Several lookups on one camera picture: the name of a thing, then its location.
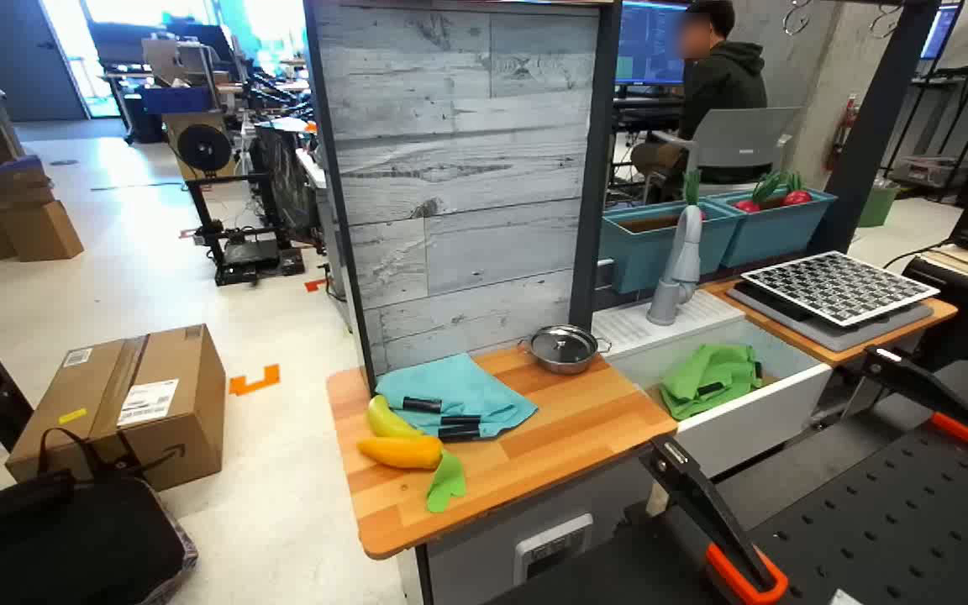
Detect teal cloth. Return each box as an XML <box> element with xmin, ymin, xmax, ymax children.
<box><xmin>372</xmin><ymin>350</ymin><xmax>540</xmax><ymax>441</ymax></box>

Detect white sink basin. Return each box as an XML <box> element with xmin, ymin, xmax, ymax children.
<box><xmin>592</xmin><ymin>293</ymin><xmax>837</xmax><ymax>479</ymax></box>

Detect green toy vegetable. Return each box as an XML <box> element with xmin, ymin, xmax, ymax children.
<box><xmin>751</xmin><ymin>168</ymin><xmax>806</xmax><ymax>209</ymax></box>

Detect seated person in black hoodie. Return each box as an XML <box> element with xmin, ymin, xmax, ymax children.
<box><xmin>628</xmin><ymin>0</ymin><xmax>770</xmax><ymax>200</ymax></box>

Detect black equipment cart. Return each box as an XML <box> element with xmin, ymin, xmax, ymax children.
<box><xmin>157</xmin><ymin>103</ymin><xmax>308</xmax><ymax>289</ymax></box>

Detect red fire extinguisher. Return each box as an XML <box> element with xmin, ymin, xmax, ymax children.
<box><xmin>820</xmin><ymin>93</ymin><xmax>860</xmax><ymax>176</ymax></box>

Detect computer monitor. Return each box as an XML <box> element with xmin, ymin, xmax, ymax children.
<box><xmin>612</xmin><ymin>0</ymin><xmax>694</xmax><ymax>93</ymax></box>

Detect black bag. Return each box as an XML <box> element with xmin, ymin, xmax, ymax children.
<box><xmin>0</xmin><ymin>422</ymin><xmax>202</xmax><ymax>605</ymax></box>

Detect small silver pot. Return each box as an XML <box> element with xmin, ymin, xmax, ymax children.
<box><xmin>531</xmin><ymin>346</ymin><xmax>600</xmax><ymax>376</ymax></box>

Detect yellow banana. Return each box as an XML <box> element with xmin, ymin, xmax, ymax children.
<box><xmin>353</xmin><ymin>433</ymin><xmax>448</xmax><ymax>474</ymax></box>

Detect grid-patterned dish rack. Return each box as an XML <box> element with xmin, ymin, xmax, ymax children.
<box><xmin>739</xmin><ymin>250</ymin><xmax>946</xmax><ymax>331</ymax></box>

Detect green toy leaf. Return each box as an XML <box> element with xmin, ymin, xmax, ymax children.
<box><xmin>424</xmin><ymin>455</ymin><xmax>472</xmax><ymax>516</ymax></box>

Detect grey drawer handle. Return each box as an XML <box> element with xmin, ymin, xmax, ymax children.
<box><xmin>512</xmin><ymin>512</ymin><xmax>600</xmax><ymax>583</ymax></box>

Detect yellow-green toy banana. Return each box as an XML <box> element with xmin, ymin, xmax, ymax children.
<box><xmin>364</xmin><ymin>392</ymin><xmax>424</xmax><ymax>441</ymax></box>

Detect grey tray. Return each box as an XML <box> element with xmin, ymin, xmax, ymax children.
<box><xmin>725</xmin><ymin>280</ymin><xmax>938</xmax><ymax>356</ymax></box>

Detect cardboard box with label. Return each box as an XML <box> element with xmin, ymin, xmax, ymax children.
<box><xmin>5</xmin><ymin>321</ymin><xmax>229</xmax><ymax>495</ymax></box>

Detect green waste bin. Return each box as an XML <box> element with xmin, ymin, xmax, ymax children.
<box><xmin>853</xmin><ymin>179</ymin><xmax>901</xmax><ymax>231</ymax></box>

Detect grey office chair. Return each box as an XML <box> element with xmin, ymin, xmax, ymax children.
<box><xmin>684</xmin><ymin>103</ymin><xmax>806</xmax><ymax>189</ymax></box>

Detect grey stone backsplash panel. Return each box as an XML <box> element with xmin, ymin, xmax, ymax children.
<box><xmin>317</xmin><ymin>0</ymin><xmax>606</xmax><ymax>376</ymax></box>

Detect black perforated board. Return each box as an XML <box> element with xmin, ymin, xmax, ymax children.
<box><xmin>484</xmin><ymin>356</ymin><xmax>968</xmax><ymax>605</ymax></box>

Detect stacked cardboard boxes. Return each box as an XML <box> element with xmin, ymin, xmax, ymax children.
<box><xmin>0</xmin><ymin>152</ymin><xmax>87</xmax><ymax>269</ymax></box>

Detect black clamp with orange tip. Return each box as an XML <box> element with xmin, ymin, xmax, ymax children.
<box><xmin>634</xmin><ymin>437</ymin><xmax>794</xmax><ymax>605</ymax></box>
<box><xmin>842</xmin><ymin>346</ymin><xmax>968</xmax><ymax>456</ymax></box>

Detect green cloth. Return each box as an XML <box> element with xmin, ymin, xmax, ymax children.
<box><xmin>657</xmin><ymin>340</ymin><xmax>767</xmax><ymax>422</ymax></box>

